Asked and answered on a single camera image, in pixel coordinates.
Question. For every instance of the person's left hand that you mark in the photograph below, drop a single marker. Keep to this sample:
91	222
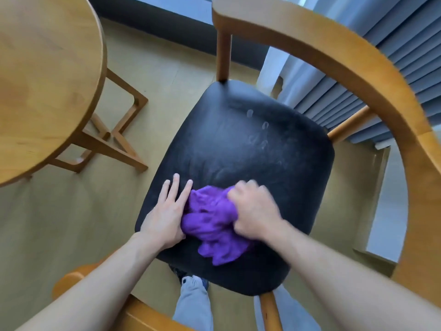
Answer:
163	220

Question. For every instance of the person's right hand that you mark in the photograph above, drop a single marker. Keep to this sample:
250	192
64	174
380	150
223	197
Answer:
256	212

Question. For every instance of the person's right fingers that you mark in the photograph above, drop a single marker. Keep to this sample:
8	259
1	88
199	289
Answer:
241	193

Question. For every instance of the person's left middle finger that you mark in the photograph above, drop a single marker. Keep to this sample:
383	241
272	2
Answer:
175	189

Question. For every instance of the purple cloth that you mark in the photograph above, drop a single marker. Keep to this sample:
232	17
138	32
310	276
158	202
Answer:
210	224

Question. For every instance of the person's left forearm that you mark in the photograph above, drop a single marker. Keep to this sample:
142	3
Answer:
103	282

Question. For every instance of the person's right forearm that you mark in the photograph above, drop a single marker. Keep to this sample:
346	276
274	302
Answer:
344	282

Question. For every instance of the wooden chair with black seat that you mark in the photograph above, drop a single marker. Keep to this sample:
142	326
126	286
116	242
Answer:
241	148

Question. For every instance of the dark shoe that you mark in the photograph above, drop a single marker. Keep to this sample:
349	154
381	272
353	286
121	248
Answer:
179	274

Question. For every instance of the person's left leg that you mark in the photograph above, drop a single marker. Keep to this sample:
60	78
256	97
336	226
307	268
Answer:
193	306

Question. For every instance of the person's leg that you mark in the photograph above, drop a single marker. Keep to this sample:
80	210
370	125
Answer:
293	313
193	306

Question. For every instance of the person's right leg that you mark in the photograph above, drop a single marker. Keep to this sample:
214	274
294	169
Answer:
293	313

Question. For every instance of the white sheer curtain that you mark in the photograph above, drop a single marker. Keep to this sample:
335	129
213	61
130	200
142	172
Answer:
279	61

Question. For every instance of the round wooden table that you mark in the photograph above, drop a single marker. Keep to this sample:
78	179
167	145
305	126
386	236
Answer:
41	82

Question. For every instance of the grey pleated curtain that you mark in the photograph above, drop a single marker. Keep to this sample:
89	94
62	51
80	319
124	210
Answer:
396	48

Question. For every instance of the dark grey window frame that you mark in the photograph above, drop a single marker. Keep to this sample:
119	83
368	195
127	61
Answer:
179	27

